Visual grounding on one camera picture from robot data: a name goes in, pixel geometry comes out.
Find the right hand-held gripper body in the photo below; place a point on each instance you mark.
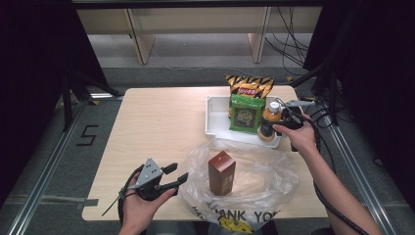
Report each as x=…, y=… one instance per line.
x=292, y=117

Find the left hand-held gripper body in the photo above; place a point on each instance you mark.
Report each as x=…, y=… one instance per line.
x=148, y=174

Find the orange juice bottle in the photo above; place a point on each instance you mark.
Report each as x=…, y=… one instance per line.
x=272, y=115

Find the green snack packet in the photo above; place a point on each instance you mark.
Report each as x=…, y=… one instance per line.
x=246, y=114

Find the black yellow chips bag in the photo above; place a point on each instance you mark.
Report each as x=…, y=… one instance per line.
x=249, y=85

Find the clear plastic bag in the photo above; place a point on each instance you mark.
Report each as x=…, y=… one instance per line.
x=270, y=176

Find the white plastic bin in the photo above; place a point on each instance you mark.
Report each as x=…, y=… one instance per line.
x=217, y=122

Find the person's right hand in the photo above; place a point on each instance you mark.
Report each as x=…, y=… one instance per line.
x=301, y=137

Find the person's left hand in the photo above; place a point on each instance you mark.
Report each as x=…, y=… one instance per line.
x=140, y=212

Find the brown carton box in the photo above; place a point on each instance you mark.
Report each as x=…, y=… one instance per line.
x=221, y=174

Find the black curtain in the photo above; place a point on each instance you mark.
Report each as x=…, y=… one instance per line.
x=375, y=81
x=29, y=81

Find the light wooden desk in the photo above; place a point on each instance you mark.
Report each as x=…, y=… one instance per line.
x=195, y=19

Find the metal floor rail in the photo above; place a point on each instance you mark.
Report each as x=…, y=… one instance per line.
x=42, y=169
x=362, y=182

